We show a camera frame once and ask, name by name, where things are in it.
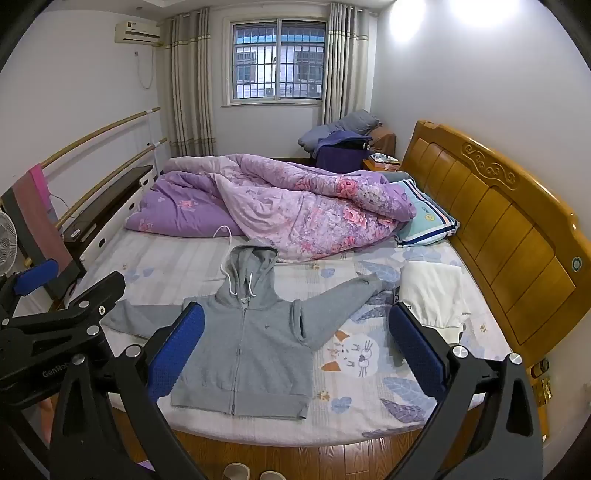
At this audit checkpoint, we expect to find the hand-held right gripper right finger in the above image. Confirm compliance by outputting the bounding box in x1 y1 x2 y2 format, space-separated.
388 302 546 480

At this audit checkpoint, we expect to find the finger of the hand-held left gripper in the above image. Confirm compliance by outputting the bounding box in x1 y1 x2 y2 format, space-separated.
0 258 60 324
0 271 126 356

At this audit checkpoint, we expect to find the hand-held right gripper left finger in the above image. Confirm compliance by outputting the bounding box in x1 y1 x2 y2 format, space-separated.
48 302 206 480

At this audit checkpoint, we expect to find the grey zip hoodie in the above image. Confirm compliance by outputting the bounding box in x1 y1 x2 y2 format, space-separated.
99 244 402 421

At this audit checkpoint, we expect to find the white clothes hanger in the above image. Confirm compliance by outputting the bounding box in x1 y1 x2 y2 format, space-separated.
212 224 234 278

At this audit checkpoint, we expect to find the brown hanging cloth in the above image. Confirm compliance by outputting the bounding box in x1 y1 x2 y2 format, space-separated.
0 178 86 301

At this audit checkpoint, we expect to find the white electric fan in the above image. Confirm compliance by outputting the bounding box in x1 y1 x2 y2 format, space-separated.
0 213 19 278

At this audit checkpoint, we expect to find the folded white garment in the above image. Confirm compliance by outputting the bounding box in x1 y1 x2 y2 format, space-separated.
399 261 472 343

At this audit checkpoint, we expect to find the bed with printed sheet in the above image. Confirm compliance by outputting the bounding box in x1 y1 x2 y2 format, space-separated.
28 222 527 448

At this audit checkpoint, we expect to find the pink towel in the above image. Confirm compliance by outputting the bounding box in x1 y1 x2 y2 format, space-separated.
28 165 61 224

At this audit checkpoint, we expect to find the wooden pole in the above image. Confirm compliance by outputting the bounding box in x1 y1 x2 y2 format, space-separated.
55 137 168 229
39 107 161 169

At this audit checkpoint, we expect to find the striped pillow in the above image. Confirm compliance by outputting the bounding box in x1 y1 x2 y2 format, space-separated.
394 179 461 247

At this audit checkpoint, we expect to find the wooden headboard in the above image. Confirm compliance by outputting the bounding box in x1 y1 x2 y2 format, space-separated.
399 119 591 370

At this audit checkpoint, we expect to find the purple floral quilt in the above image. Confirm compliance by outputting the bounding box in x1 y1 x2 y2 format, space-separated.
124 154 419 263

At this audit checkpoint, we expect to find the wooden nightstand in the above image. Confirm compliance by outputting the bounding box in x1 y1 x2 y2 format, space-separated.
361 154 402 172

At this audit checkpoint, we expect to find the dark purple cloth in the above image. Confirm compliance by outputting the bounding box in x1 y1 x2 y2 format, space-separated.
316 130 372 171

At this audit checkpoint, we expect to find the grey striped curtain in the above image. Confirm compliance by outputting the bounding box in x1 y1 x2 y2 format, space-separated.
161 11 217 158
322 2 357 125

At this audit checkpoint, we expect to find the brown armchair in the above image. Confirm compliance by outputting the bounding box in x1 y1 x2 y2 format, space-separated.
369 126 399 158

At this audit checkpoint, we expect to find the grey-blue pillow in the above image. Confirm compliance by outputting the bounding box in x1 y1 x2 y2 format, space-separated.
298 109 382 149

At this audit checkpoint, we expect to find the white air conditioner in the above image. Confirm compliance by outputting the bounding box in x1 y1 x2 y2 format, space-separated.
114 19 163 47

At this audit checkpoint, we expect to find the barred window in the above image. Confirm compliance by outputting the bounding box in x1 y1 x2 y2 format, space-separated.
222 17 328 108

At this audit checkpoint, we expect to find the white power cord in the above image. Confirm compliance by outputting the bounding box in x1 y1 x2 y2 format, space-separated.
135 45 156 90

